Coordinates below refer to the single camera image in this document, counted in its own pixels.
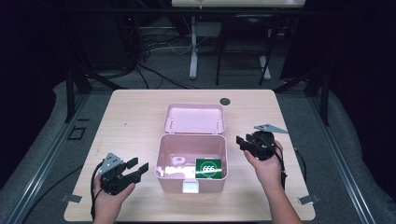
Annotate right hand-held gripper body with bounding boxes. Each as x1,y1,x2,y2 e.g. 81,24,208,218
247,123,290,161

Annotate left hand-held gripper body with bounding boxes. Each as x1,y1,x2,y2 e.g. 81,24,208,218
98,152,141,197

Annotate green card box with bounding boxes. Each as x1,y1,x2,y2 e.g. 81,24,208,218
194,158,223,180

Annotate pink storage box with lid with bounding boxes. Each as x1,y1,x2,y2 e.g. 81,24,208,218
154,103,229,195

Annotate person's left hand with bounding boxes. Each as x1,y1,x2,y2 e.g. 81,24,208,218
92,175,136,222

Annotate person's right hand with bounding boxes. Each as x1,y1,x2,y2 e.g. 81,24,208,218
243,139,285,191

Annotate grey table clamp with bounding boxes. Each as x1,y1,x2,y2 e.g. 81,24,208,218
296,193,321,206
61,193,83,204

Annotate white desk leg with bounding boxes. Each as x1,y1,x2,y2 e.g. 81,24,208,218
189,16,200,80
259,55,272,81

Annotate black chair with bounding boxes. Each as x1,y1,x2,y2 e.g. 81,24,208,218
215,12,276,87

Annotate white desk top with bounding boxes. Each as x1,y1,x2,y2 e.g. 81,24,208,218
171,0,306,8

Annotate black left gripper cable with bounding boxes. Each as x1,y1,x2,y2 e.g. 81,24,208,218
90,161,106,221

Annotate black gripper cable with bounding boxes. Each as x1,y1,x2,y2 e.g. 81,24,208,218
90,161,106,221
264,136,308,191

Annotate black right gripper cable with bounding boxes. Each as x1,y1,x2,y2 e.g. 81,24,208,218
264,136,308,191

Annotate aluminium floor rail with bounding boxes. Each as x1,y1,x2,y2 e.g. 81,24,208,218
307,95,376,224
5,92,92,224

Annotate black frame post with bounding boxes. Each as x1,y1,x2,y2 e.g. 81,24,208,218
319,68,331,127
64,65,77,124

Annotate black floor cables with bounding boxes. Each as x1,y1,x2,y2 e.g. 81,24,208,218
92,18,200,91

